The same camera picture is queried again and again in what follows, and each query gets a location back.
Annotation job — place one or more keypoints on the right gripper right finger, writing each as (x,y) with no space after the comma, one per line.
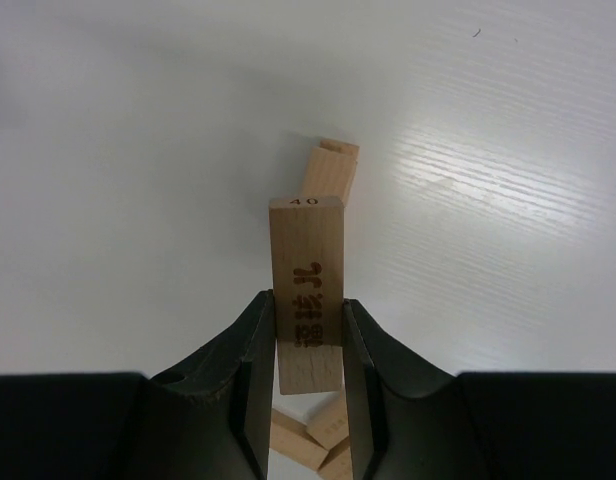
(408,419)

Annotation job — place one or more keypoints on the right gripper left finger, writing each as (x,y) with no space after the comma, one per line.
(206,417)

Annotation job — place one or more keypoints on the wood block five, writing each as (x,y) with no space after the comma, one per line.
(307,253)

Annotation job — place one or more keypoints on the wood block six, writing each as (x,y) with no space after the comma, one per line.
(329,173)

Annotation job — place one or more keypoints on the wood block seven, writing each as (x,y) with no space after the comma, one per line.
(289,438)

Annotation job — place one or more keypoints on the wood block one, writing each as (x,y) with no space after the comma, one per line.
(340,147)

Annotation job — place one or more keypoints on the wood block three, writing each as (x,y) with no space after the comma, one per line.
(329,425)

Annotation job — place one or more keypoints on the wood block four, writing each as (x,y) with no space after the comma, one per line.
(338,463)

